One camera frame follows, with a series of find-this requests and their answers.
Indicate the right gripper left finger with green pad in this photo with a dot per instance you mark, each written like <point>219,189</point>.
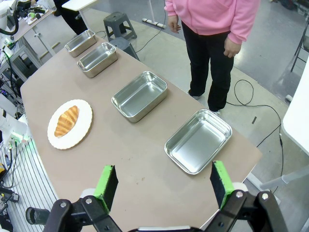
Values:
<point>106,188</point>

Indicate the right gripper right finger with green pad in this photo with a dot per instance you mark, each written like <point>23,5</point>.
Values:
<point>223,188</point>

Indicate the person's left forearm pink sleeve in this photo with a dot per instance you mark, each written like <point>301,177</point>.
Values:
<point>245,24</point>

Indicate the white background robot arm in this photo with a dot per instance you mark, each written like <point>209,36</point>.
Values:
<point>4,14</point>

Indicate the person's right forearm pink sleeve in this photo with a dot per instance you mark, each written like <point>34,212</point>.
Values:
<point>170,8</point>

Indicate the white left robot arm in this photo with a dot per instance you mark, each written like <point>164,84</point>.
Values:
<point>9,125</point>

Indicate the rectangular stainless steel container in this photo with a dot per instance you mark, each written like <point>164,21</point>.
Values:
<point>140,99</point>
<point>193,145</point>
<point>96,60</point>

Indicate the steel container with whitish floor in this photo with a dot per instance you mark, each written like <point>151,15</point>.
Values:
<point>79,43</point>

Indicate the person's left hand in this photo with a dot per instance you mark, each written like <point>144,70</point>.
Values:
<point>231,49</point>

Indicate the person's right hand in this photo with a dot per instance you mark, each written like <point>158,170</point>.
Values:
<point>174,24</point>

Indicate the white scalloped round plate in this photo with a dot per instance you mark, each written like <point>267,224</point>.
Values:
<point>82,125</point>

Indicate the black cylinder part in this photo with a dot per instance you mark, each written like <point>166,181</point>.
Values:
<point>36,215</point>

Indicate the white shoe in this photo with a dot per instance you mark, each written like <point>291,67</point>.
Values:
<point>216,112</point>
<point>195,96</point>

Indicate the golden brown croissant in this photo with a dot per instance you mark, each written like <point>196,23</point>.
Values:
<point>66,120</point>

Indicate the large white table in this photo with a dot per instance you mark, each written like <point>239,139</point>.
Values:
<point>299,116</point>

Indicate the black trousers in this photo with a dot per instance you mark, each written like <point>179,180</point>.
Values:
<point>205,60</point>

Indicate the low grey plastic stool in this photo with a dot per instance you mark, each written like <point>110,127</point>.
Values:
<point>125,46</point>

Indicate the black folding chair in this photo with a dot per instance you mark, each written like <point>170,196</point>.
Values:
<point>307,44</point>

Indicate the tall grey plastic stool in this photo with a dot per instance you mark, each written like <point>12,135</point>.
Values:
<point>116,18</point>

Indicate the bystander in black clothes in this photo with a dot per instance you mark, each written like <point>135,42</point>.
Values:
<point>70,19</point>

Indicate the pink zip hoodie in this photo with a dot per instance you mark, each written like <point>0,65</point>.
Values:
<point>207,14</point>

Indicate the brown topped workbench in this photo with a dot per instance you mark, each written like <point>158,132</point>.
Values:
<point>31,26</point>

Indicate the small white table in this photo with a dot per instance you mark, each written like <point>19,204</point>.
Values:
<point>79,3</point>

